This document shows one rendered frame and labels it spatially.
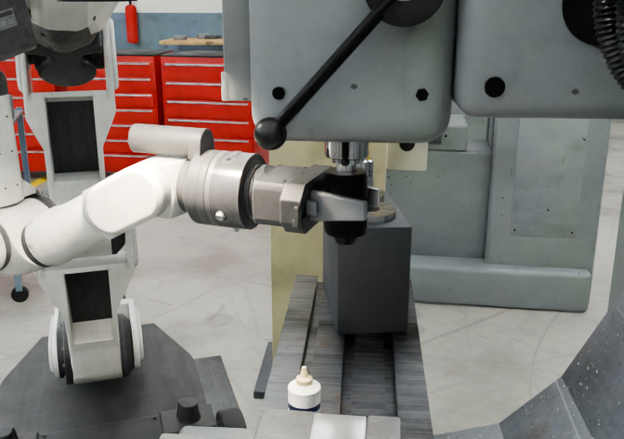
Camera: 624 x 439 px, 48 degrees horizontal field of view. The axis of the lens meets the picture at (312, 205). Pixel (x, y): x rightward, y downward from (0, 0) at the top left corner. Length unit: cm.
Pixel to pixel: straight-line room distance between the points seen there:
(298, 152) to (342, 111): 189
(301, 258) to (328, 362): 156
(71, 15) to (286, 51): 50
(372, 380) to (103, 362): 74
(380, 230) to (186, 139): 43
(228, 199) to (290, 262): 189
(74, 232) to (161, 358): 97
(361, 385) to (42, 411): 87
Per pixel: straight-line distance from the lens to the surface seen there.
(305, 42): 65
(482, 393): 284
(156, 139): 84
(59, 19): 109
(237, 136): 540
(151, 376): 179
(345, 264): 114
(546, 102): 65
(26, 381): 185
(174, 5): 1010
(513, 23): 64
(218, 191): 78
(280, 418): 79
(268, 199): 76
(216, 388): 204
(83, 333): 160
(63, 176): 142
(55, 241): 95
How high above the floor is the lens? 145
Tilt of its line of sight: 17 degrees down
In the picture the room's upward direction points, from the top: straight up
